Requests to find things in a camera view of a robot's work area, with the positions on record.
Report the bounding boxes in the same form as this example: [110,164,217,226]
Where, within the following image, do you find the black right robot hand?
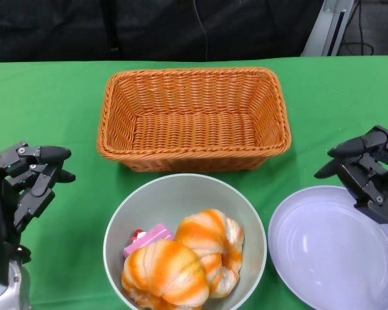
[314,125,388,236]

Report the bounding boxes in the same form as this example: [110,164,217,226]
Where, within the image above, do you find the pink cake slice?
[123,222,175,259]

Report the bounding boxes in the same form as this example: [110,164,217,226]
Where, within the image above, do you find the orange striped ring bread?
[174,209,245,298]
[121,238,211,307]

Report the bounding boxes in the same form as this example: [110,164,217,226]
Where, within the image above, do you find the grey-green round bowl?
[103,173,268,310]

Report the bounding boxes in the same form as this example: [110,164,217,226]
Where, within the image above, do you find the lavender round plate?
[267,185,388,310]

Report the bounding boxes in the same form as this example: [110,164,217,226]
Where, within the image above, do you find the orange wicker basket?
[96,67,292,172]

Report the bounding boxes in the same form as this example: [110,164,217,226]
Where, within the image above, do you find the green tablecloth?
[0,54,388,310]

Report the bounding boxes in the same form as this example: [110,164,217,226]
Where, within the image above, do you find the black backdrop curtain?
[0,0,324,64]

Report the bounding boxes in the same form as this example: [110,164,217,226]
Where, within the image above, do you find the black backdrop stand pole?
[106,0,122,54]

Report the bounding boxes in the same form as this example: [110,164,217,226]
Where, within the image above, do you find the black floor cable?
[341,0,376,57]

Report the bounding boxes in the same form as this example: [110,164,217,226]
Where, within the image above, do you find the aluminium frame post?
[301,0,356,58]

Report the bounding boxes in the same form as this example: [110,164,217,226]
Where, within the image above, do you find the thin black hanging cable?
[192,0,211,63]

